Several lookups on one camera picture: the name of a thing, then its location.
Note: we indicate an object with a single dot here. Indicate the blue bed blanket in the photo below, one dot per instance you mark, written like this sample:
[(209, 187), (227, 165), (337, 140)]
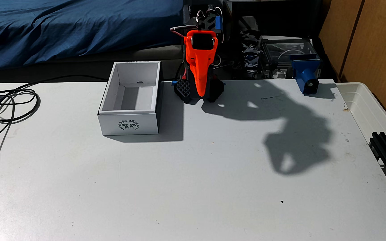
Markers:
[(79, 26)]

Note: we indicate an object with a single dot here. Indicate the brown wooden cabinet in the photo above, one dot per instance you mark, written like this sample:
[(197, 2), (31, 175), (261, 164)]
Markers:
[(374, 40)]

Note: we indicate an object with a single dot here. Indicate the clear-walled black enclosure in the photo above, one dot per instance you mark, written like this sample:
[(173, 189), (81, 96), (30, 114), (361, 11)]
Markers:
[(280, 50)]

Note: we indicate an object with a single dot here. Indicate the grey bed base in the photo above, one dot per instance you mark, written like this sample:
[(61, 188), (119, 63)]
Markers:
[(112, 62)]

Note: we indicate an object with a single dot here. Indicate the white plastic bin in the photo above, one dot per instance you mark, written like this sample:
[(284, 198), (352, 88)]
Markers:
[(364, 107)]

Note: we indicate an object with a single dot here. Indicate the blue printed clamp mount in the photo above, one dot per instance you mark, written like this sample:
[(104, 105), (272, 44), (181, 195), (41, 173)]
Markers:
[(305, 72)]

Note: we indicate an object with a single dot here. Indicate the white cardboard box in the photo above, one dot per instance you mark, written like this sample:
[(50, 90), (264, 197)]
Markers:
[(129, 125)]

